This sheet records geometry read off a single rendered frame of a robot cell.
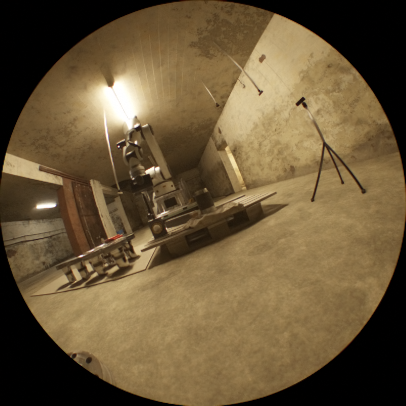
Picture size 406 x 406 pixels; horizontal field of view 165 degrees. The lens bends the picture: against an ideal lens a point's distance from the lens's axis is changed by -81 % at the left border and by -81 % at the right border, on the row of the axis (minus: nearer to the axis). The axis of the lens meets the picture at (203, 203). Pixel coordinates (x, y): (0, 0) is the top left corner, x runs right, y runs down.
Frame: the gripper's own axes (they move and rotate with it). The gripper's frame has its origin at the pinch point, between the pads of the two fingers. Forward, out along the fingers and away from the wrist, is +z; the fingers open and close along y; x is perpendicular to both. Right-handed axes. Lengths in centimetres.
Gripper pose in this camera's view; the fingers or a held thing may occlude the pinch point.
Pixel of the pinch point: (149, 205)
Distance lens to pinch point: 140.3
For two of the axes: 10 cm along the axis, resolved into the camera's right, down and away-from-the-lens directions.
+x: 3.1, -0.9, -9.5
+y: -8.7, 3.6, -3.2
